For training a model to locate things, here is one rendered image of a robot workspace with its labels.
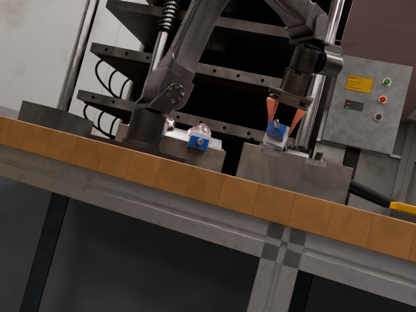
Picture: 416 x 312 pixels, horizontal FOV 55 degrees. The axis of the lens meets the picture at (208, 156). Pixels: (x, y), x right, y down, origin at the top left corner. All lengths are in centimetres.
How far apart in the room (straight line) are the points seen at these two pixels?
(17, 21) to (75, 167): 319
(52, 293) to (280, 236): 78
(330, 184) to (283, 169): 11
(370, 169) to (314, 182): 997
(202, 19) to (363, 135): 123
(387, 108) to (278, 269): 148
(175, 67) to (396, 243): 46
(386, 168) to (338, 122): 913
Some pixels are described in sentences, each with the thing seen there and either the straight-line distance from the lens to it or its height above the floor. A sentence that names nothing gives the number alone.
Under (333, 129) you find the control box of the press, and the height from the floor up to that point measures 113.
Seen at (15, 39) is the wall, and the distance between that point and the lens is 372.
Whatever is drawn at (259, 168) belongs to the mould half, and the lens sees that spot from 96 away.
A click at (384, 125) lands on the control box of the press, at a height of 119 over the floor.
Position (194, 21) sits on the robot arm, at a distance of 77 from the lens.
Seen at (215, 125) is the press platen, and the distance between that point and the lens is 183.
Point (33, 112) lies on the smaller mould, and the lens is 138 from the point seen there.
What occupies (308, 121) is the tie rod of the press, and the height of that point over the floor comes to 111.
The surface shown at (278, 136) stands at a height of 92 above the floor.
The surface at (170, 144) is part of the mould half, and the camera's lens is 94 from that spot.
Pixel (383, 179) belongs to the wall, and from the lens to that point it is 1094.
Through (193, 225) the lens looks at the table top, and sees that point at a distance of 51.
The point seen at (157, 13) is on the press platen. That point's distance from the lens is 212.
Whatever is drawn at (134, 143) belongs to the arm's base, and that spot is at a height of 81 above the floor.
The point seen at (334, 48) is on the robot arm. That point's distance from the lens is 102.
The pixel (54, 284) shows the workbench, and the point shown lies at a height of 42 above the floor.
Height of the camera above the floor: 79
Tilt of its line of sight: 2 degrees up
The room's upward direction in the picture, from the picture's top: 15 degrees clockwise
